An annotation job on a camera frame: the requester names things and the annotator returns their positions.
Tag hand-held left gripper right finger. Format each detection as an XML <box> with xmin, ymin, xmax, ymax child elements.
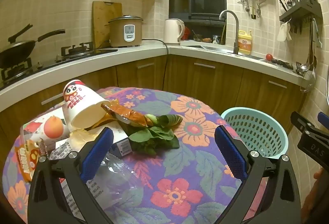
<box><xmin>214</xmin><ymin>125</ymin><xmax>302</xmax><ymax>224</ymax></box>

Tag wire skimmer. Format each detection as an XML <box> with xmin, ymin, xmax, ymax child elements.
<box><xmin>299</xmin><ymin>70</ymin><xmax>317</xmax><ymax>93</ymax></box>

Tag light blue plastic basket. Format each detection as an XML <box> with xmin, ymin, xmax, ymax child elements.
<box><xmin>221</xmin><ymin>107</ymin><xmax>289</xmax><ymax>160</ymax></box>

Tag steel sink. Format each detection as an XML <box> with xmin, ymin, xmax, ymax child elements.
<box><xmin>181</xmin><ymin>44</ymin><xmax>265</xmax><ymax>61</ymax></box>

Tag white electric kettle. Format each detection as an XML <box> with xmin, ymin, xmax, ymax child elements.
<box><xmin>164</xmin><ymin>18</ymin><xmax>185</xmax><ymax>46</ymax></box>

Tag dark kitchen tool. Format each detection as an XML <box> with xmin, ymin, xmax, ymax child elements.
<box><xmin>272</xmin><ymin>58</ymin><xmax>293</xmax><ymax>70</ymax></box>

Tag yellow detergent bottle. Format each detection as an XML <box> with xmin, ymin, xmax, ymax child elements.
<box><xmin>238</xmin><ymin>30</ymin><xmax>253</xmax><ymax>56</ymax></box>

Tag black gas stove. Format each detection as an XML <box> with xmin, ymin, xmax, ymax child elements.
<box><xmin>0</xmin><ymin>41</ymin><xmax>119</xmax><ymax>85</ymax></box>

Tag small grey carton box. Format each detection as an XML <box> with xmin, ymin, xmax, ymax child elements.
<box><xmin>101</xmin><ymin>124</ymin><xmax>133</xmax><ymax>160</ymax></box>

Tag wooden base cabinets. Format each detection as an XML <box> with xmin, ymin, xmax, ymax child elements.
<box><xmin>0</xmin><ymin>55</ymin><xmax>316</xmax><ymax>152</ymax></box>

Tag beige rice cooker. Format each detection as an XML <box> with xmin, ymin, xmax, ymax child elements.
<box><xmin>105</xmin><ymin>15</ymin><xmax>144</xmax><ymax>48</ymax></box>

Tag wooden cutting board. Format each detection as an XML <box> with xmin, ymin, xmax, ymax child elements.
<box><xmin>92</xmin><ymin>1</ymin><xmax>123</xmax><ymax>49</ymax></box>

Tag white hanging cloth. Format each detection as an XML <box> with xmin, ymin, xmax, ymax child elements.
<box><xmin>277</xmin><ymin>22</ymin><xmax>293</xmax><ymax>42</ymax></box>

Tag dark wall shelf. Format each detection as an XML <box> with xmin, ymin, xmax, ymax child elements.
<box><xmin>279</xmin><ymin>1</ymin><xmax>323</xmax><ymax>22</ymax></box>

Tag white printed packet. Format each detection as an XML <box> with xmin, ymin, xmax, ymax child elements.
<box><xmin>48</xmin><ymin>140</ymin><xmax>85</xmax><ymax>161</ymax></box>

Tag black power cable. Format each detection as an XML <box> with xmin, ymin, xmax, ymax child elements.
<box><xmin>142</xmin><ymin>39</ymin><xmax>170</xmax><ymax>91</ymax></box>

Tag golden foil snack wrapper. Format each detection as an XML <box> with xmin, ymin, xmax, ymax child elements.
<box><xmin>89</xmin><ymin>99</ymin><xmax>149</xmax><ymax>130</ymax></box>

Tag orange snack packet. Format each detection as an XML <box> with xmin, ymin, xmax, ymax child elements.
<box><xmin>14</xmin><ymin>140</ymin><xmax>48</xmax><ymax>183</ymax></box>

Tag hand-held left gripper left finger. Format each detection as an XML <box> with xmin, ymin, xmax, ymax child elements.
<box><xmin>28</xmin><ymin>127</ymin><xmax>115</xmax><ymax>224</ymax></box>

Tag green leafy vegetable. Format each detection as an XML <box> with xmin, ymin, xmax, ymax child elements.
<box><xmin>128</xmin><ymin>114</ymin><xmax>183</xmax><ymax>155</ymax></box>

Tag red and white paper cup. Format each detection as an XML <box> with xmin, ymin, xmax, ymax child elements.
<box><xmin>62</xmin><ymin>80</ymin><xmax>111</xmax><ymax>129</ymax></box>

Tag clear plastic bottle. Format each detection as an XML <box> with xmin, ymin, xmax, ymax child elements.
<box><xmin>86</xmin><ymin>153</ymin><xmax>158</xmax><ymax>214</ymax></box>

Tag floral tablecloth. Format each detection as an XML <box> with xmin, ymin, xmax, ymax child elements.
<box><xmin>1</xmin><ymin>86</ymin><xmax>260</xmax><ymax>224</ymax></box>

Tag peach printed packet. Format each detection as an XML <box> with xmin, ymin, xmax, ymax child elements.
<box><xmin>23</xmin><ymin>114</ymin><xmax>71</xmax><ymax>148</ymax></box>

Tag small gold foil scrap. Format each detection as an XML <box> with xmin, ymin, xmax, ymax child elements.
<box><xmin>69</xmin><ymin>129</ymin><xmax>99</xmax><ymax>152</ymax></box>

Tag person's right hand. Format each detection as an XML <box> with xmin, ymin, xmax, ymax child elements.
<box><xmin>305</xmin><ymin>167</ymin><xmax>329</xmax><ymax>223</ymax></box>

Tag steel ladle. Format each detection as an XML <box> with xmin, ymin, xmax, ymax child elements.
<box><xmin>298</xmin><ymin>21</ymin><xmax>318</xmax><ymax>72</ymax></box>

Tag white printed paper sheet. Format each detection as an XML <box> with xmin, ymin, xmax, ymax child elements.
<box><xmin>60</xmin><ymin>178</ymin><xmax>111</xmax><ymax>224</ymax></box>

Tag steel kitchen faucet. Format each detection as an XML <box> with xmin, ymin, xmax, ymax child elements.
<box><xmin>219</xmin><ymin>9</ymin><xmax>240</xmax><ymax>55</ymax></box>

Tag black wok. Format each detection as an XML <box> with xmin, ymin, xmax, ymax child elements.
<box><xmin>0</xmin><ymin>24</ymin><xmax>66</xmax><ymax>69</ymax></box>

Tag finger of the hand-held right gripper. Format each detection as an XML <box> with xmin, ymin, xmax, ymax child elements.
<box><xmin>317</xmin><ymin>111</ymin><xmax>329</xmax><ymax>132</ymax></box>
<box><xmin>290</xmin><ymin>111</ymin><xmax>316</xmax><ymax>135</ymax></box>

